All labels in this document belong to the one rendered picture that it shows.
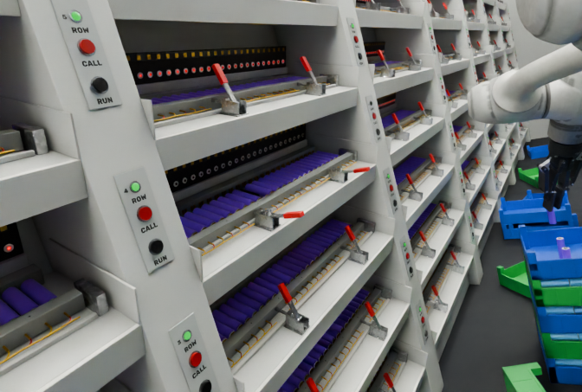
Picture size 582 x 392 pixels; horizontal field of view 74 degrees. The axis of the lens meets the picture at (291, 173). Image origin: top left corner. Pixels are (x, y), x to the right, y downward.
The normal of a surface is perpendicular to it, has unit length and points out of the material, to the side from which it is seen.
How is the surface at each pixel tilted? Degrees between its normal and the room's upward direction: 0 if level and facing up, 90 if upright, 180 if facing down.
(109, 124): 90
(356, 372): 19
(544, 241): 90
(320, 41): 90
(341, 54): 90
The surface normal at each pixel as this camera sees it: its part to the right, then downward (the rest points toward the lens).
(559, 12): -0.60, 0.67
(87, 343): 0.01, -0.94
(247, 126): 0.83, 0.21
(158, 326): 0.78, -0.12
